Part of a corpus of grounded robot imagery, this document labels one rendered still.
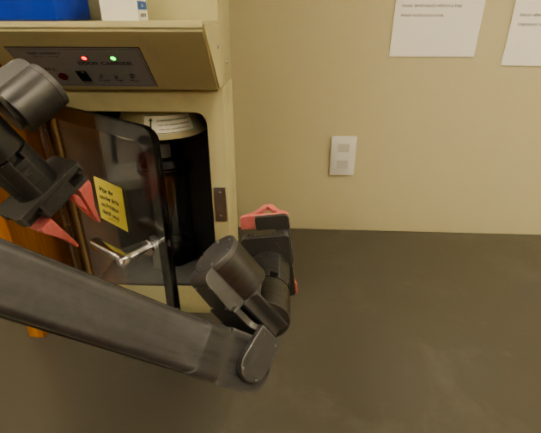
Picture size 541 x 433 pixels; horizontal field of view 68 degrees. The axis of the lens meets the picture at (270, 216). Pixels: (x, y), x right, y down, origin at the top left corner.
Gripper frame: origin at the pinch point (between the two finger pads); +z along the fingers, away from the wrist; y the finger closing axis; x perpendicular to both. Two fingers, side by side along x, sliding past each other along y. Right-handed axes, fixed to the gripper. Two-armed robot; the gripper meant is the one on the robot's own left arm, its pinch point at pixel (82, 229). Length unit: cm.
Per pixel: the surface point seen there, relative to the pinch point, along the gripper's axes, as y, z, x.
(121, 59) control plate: -20.8, -13.5, -0.3
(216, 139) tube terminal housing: -25.4, 4.8, 4.5
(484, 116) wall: -84, 44, 36
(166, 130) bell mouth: -23.4, 2.0, -4.7
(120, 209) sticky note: -6.2, 2.8, -0.4
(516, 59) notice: -93, 33, 40
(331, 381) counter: -3.7, 38.6, 28.7
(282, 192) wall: -50, 48, -11
